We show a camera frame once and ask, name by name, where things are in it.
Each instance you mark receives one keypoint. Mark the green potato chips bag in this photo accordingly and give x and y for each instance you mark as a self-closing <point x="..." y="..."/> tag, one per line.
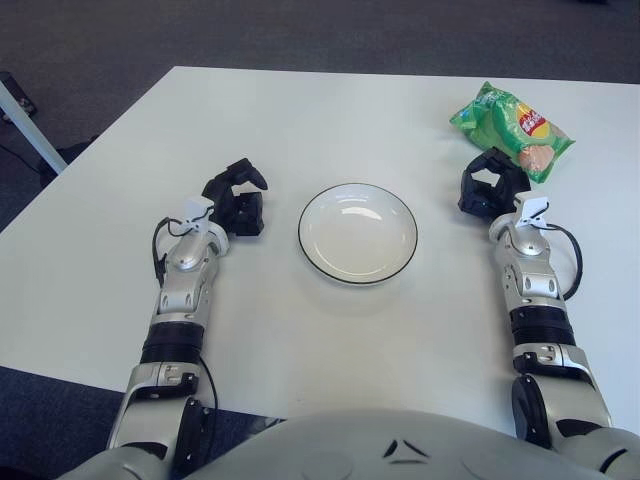
<point x="505" y="125"/>

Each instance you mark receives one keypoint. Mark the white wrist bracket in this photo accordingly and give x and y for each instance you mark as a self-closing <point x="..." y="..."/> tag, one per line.
<point x="532" y="206"/>
<point x="196" y="207"/>

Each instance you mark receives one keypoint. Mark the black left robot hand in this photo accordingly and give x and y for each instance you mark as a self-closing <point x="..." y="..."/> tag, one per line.
<point x="225" y="200"/>

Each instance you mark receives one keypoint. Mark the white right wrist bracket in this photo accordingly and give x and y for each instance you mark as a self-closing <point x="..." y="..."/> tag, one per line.
<point x="532" y="206"/>

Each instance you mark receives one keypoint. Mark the grey robot torso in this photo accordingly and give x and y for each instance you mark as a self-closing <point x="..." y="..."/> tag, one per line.
<point x="320" y="445"/>

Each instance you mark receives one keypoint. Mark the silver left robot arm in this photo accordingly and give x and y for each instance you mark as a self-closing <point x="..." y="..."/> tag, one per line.
<point x="187" y="252"/>

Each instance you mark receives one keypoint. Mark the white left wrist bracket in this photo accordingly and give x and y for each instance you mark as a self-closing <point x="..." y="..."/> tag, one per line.
<point x="196" y="207"/>

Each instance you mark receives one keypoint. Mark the white plate with black rim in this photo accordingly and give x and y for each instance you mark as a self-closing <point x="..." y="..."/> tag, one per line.
<point x="357" y="240"/>

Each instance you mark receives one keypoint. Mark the white desk leg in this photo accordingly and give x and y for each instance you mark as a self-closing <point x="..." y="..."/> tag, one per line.
<point x="35" y="130"/>

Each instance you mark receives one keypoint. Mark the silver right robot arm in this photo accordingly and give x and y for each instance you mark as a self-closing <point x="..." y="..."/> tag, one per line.
<point x="530" y="250"/>

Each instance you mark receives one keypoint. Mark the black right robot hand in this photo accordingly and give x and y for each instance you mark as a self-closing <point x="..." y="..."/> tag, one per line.
<point x="472" y="200"/>

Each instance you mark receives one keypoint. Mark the black box on floor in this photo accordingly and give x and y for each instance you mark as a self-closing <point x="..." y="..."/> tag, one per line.
<point x="20" y="95"/>

